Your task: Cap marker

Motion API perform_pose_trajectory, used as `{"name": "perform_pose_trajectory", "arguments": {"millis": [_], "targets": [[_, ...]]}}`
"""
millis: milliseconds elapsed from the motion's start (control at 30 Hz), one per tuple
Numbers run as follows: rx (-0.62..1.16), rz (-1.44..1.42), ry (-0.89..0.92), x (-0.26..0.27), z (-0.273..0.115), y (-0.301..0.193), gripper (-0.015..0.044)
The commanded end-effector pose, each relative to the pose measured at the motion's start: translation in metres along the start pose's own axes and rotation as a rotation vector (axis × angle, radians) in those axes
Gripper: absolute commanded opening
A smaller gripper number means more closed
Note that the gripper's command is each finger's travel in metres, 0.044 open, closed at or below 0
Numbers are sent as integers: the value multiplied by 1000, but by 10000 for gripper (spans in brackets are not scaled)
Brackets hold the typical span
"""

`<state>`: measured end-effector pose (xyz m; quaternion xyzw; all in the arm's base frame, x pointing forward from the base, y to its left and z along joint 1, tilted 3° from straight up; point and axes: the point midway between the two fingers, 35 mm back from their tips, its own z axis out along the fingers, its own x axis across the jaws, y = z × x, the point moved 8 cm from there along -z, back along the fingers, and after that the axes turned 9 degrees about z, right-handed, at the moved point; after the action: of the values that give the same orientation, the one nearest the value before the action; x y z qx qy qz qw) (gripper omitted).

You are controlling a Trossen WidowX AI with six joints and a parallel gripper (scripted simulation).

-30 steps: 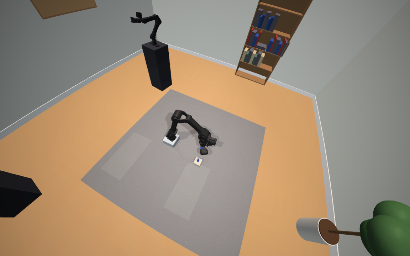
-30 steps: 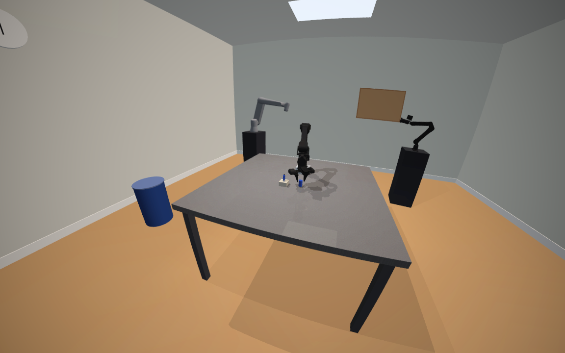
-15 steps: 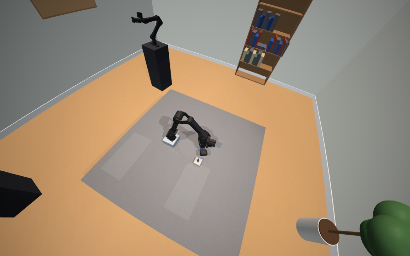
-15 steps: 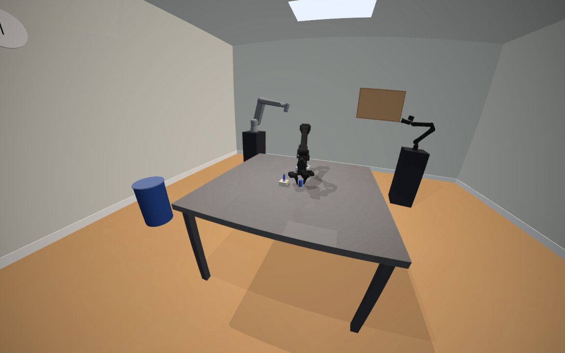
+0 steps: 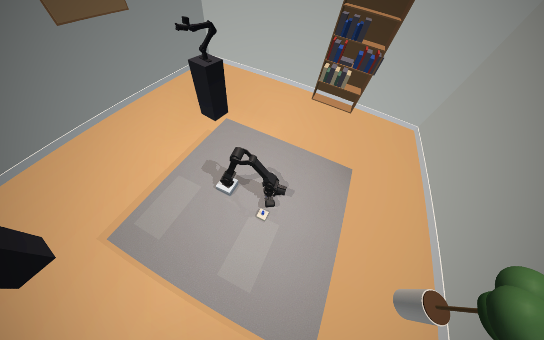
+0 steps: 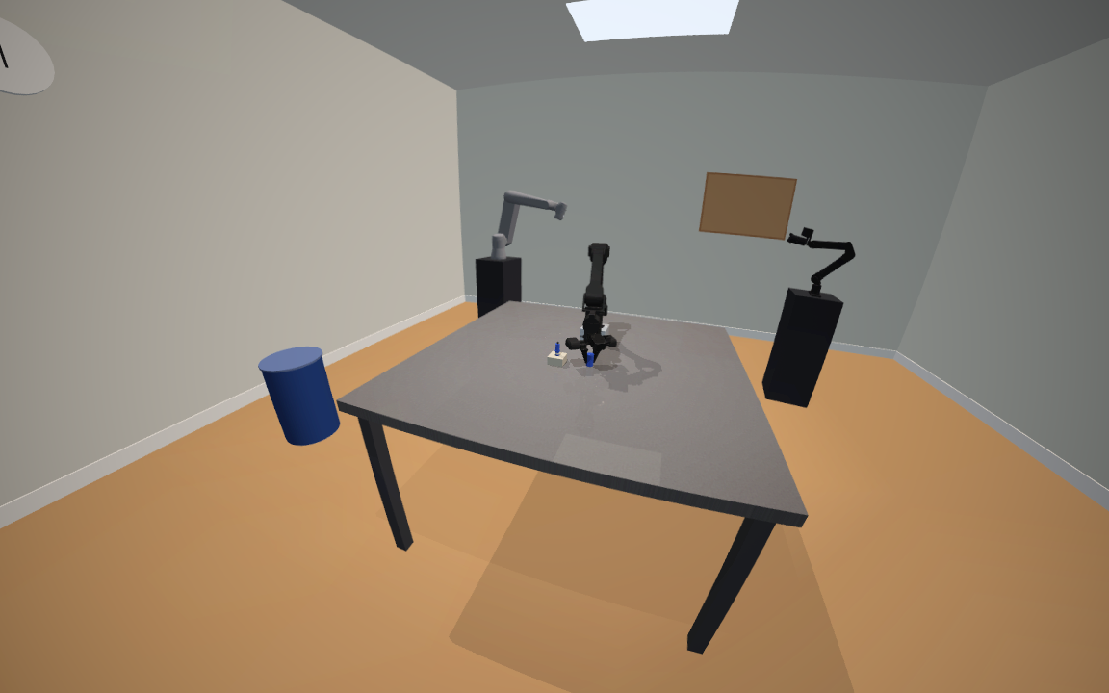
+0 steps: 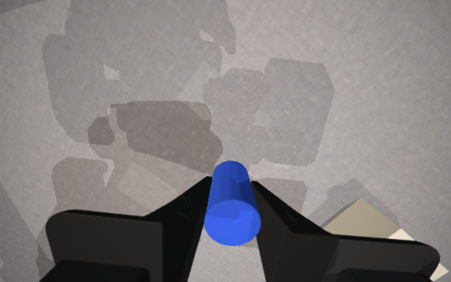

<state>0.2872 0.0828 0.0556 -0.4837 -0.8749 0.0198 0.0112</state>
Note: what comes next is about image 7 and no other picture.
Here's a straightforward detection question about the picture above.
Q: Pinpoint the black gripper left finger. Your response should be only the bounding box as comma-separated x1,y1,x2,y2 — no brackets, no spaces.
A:
45,176,212,282

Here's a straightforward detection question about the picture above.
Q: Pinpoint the cream square block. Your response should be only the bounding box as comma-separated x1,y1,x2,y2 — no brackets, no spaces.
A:
323,198,449,282

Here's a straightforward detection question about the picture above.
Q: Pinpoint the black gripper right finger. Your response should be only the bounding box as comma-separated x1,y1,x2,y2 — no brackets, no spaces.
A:
251,181,440,282

